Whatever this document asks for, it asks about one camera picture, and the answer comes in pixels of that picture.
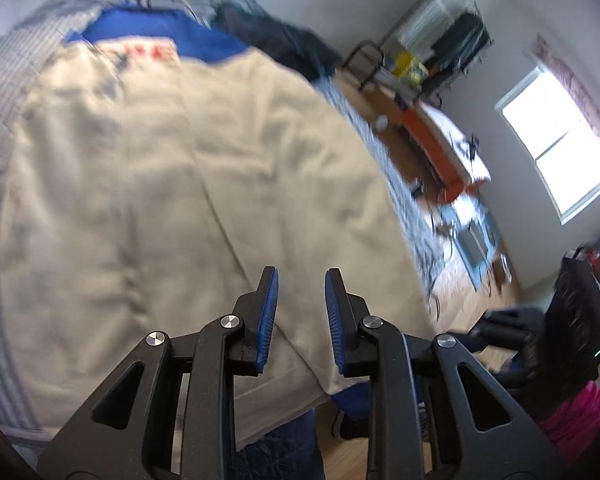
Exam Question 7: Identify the orange covered table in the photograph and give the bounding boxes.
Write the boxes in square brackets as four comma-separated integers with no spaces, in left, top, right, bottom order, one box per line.
[397,102,493,206]

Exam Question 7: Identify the black clothes rack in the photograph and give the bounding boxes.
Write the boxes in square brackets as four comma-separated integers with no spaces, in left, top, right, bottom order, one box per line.
[340,0,496,106]

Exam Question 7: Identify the yellow box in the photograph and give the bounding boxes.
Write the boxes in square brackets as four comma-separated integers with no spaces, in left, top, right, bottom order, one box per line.
[390,50,428,83]

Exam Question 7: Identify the pink patterned curtain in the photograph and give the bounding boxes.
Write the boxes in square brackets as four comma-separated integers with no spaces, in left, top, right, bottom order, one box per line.
[530,35,600,171]

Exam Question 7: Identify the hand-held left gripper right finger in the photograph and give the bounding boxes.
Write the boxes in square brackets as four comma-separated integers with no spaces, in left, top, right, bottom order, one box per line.
[324,267,566,480]

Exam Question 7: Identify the cream and blue jacket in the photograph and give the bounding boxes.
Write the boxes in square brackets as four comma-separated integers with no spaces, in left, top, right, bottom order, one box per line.
[0,5,436,451]

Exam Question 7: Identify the black shoe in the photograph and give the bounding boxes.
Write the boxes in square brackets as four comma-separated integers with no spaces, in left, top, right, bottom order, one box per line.
[332,407,371,441]

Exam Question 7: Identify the striped hanging towel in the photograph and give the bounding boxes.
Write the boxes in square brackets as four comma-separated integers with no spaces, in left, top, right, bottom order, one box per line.
[400,0,473,48]

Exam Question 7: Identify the blue plaid bed sheet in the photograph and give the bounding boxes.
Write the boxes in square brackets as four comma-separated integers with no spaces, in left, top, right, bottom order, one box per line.
[10,0,266,46]

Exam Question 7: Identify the tangle of cables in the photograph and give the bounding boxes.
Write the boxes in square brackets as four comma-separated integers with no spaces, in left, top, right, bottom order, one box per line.
[410,175,511,321]

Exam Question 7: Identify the dark clothes pile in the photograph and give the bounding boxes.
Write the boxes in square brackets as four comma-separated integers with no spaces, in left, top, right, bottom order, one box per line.
[212,2,343,81]

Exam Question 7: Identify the person's right forearm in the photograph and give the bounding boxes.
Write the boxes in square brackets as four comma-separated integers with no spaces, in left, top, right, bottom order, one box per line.
[537,380,600,461]

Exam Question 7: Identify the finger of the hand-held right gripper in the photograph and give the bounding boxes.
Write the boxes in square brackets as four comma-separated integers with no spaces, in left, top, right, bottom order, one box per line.
[467,327,533,357]
[480,309,533,329]

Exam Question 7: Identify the window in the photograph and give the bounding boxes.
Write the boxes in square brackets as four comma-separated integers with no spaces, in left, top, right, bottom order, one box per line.
[500,65,600,226]

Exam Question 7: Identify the blue floor mat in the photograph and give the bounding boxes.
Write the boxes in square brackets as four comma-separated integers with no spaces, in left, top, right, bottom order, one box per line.
[442,200,503,286]

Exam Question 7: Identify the person's blue trouser leg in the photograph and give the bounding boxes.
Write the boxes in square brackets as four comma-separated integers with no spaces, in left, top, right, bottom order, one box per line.
[230,407,326,480]

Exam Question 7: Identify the dark hanging clothes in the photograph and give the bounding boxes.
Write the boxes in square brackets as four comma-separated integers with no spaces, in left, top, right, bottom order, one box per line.
[425,10,491,96]

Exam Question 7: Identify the small black tripod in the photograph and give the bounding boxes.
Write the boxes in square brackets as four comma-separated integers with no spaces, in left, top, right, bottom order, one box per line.
[462,132,483,161]

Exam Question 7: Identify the blue striped blanket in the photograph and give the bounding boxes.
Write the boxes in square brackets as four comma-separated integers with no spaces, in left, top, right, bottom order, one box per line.
[0,30,448,433]

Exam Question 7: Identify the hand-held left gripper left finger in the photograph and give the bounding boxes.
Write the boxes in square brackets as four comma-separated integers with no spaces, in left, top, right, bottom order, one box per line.
[36,266,280,480]

